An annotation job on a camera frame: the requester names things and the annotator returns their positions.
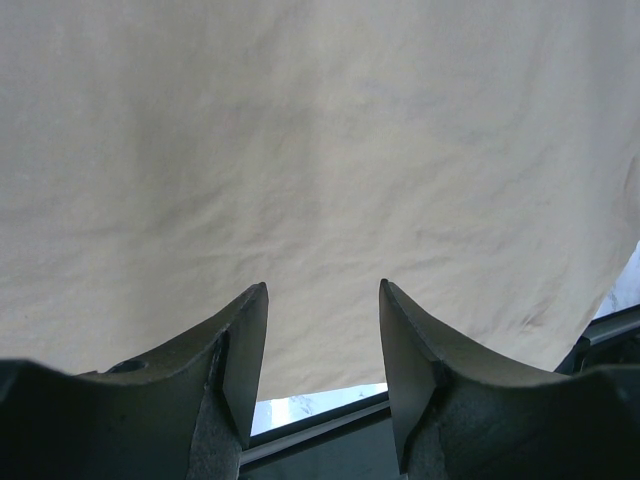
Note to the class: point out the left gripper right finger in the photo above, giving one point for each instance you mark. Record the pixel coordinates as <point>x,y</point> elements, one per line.
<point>463,411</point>

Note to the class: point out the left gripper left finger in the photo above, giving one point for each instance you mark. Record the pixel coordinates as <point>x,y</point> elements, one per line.
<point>182,410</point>

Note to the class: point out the tan t shirt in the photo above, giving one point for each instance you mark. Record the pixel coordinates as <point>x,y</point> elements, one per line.
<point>159,157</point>

